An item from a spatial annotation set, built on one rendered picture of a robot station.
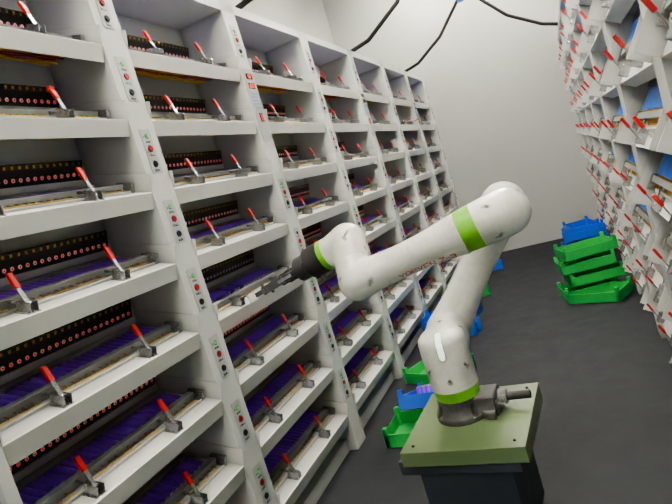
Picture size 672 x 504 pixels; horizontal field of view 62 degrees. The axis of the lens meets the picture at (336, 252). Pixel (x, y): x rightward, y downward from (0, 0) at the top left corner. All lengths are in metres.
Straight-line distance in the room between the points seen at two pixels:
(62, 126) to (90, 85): 0.27
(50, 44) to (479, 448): 1.40
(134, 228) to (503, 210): 0.98
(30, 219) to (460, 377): 1.08
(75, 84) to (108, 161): 0.22
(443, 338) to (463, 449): 0.27
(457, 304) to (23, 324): 1.08
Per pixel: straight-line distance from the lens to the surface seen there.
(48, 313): 1.28
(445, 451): 1.50
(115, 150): 1.65
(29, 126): 1.40
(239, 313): 1.77
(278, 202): 2.18
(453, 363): 1.52
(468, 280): 1.63
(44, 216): 1.34
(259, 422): 1.92
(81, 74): 1.72
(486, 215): 1.41
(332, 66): 3.59
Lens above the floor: 1.01
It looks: 6 degrees down
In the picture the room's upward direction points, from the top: 17 degrees counter-clockwise
